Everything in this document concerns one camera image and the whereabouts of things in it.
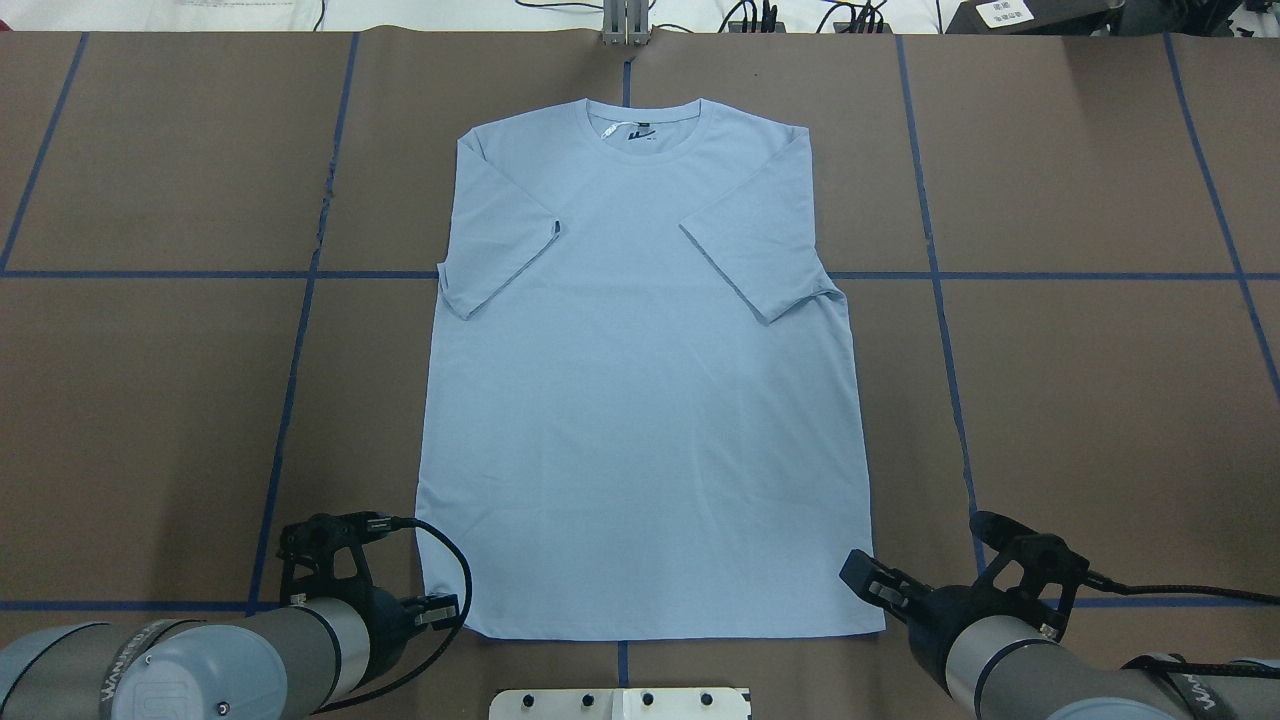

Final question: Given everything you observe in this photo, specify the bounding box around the black left camera cable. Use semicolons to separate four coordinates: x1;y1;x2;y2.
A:
315;518;474;714

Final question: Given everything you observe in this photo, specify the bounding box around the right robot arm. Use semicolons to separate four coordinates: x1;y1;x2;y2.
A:
838;550;1279;719

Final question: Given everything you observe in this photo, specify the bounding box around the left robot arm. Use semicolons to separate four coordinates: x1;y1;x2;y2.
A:
3;588;468;719

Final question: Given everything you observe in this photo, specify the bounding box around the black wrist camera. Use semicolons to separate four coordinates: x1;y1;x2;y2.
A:
969;511;1091;632
276;511;394;609

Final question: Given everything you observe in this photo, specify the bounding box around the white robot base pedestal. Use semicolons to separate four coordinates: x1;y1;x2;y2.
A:
488;687;753;719

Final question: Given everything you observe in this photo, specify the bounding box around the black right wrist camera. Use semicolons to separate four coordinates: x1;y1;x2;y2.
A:
969;511;1091;632

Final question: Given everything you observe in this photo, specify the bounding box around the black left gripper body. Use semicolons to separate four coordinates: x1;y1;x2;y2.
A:
346;585;416;682

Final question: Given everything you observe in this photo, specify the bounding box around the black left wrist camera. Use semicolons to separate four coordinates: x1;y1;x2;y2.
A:
276;511;394;609

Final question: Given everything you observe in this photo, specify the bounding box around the black right camera cable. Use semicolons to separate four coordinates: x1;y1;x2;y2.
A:
1085;570;1280;607

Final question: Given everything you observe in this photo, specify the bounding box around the black camera cable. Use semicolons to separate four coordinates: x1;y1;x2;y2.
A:
1085;570;1280;607
315;518;474;714

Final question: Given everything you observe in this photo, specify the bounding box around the light blue t-shirt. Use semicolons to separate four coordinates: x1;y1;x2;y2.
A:
416;99;884;642

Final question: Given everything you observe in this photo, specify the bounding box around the aluminium frame post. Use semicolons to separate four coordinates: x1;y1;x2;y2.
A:
599;0;652;47

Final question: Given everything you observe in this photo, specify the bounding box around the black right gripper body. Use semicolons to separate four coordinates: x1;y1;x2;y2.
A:
906;580;991;661

